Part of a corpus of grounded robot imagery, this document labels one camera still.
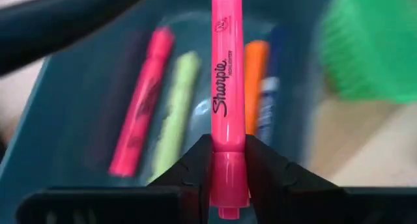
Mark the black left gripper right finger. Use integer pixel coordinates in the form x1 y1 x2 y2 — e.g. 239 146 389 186
244 134 417 224

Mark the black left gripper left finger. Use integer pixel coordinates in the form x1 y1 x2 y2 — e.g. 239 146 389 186
15 134 215 224

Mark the yellow-green highlighter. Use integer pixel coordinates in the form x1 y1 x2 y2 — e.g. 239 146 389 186
148 50 202 184

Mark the pink highlighter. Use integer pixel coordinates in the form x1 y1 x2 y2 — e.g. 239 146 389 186
210 0 251 221
108 25 177 178

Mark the orange highlighter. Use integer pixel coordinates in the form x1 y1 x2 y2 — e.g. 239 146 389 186
244 40 270 136

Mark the green plastic mesh basket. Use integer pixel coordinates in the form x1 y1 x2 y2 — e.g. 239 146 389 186
317 0 417 105

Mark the dark teal plastic bin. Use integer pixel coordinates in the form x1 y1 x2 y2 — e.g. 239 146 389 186
0 0 326 224

